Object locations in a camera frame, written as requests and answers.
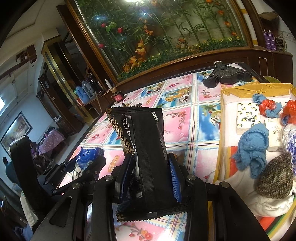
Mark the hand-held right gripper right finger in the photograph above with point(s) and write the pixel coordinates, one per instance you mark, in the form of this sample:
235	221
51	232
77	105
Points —
174	178

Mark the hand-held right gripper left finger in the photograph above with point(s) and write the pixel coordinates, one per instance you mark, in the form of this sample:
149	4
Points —
101	197

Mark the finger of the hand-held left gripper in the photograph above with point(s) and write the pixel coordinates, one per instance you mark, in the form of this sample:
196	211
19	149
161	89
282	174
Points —
92	173
62	169

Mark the blue floral tissue pack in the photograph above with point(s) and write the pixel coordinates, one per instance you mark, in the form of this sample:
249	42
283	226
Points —
85	160

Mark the black gold-trimmed packet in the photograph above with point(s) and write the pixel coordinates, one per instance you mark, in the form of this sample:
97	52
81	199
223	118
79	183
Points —
148	143

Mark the blue knitted cloth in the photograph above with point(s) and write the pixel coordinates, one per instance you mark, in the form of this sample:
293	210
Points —
252	148

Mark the white foam box yellow tape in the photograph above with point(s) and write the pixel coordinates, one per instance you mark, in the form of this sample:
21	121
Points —
231	109

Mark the white cloth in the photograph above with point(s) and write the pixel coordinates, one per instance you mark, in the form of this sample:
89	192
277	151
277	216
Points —
266	205

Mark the red plastic bag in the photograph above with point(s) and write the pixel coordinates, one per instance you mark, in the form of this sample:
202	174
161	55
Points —
290	109

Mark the purple patterned cloth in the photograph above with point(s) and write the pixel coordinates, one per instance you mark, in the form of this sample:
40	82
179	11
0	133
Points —
52	140

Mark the cartoon printed tablecloth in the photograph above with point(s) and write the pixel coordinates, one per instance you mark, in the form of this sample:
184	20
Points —
185	125

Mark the blue thermos jug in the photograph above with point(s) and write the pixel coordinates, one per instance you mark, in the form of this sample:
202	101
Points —
82	96

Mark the small red jar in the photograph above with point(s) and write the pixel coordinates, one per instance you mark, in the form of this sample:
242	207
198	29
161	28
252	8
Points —
116	96

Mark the black thermos flask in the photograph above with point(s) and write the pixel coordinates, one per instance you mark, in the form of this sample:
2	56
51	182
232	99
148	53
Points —
93	84

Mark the small white bottle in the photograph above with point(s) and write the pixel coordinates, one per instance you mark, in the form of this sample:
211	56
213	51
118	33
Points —
107	83

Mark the glass display cabinet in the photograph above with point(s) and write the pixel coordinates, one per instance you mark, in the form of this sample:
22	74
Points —
57	76

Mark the lemon print tissue pack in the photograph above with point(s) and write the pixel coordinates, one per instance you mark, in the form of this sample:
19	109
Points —
248	115

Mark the grey-brown knitted hat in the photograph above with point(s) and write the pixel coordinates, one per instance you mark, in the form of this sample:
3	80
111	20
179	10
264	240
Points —
275	178

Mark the white tissue pack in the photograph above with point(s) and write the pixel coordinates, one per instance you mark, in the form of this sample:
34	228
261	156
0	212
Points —
274	136

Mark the black three-armed device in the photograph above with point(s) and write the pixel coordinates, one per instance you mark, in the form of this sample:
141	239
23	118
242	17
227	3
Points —
226	75

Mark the blue cloth in red bag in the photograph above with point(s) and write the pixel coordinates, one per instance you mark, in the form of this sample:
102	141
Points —
268	106

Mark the clear bag of blue-white cloth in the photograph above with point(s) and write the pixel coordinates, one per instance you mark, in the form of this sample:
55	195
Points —
291	143

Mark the white stool green seat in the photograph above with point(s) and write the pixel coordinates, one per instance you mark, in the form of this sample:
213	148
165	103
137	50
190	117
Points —
271	80

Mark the artificial flower glass display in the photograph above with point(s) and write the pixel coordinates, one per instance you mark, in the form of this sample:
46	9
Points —
161	34

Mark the dark wooden cabinet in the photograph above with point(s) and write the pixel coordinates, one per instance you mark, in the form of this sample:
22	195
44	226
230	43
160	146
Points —
266	62

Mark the purple spray can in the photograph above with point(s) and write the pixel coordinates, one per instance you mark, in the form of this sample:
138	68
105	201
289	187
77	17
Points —
272	40
266	39

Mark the white paper roll yellow band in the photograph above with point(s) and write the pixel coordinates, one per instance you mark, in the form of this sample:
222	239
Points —
252	27

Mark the brown wooden slab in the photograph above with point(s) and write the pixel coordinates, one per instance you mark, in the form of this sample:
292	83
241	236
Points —
268	20

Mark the framed wall picture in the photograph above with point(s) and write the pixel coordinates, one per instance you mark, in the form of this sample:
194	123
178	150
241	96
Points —
15	131

